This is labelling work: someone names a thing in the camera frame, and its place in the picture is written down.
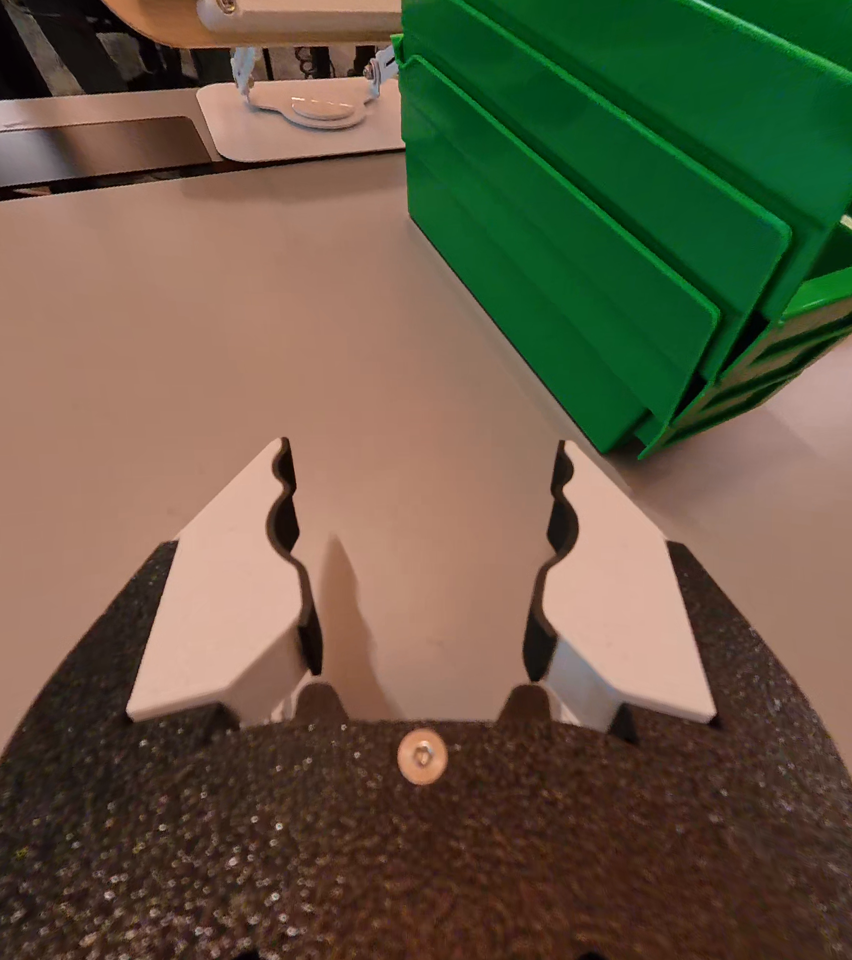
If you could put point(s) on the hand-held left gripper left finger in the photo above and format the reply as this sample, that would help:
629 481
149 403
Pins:
223 600

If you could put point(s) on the grey desk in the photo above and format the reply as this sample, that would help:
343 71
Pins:
246 337

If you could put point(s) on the green plastic bin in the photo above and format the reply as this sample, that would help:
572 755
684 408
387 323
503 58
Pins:
695 120
546 251
583 180
508 300

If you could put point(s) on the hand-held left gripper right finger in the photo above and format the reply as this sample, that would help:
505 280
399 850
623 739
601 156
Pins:
620 600

